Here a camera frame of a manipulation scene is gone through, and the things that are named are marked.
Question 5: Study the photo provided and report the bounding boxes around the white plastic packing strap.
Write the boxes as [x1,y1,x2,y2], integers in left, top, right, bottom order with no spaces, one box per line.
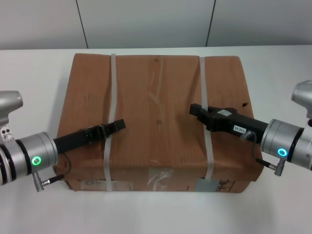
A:
[104,53,118,192]
[199,56,215,180]

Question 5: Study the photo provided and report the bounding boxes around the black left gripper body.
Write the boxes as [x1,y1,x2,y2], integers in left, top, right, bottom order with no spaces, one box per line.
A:
[54,124,108,154]

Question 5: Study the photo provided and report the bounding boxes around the brown cardboard box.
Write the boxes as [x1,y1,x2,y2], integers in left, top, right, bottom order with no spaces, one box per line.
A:
[56,53,265,194]

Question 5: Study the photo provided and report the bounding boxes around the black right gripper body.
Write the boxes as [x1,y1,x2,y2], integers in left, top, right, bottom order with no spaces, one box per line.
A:
[197,107,269,137]

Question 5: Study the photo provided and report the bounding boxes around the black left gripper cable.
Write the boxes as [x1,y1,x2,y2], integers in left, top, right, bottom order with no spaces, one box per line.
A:
[33,153,72,193]

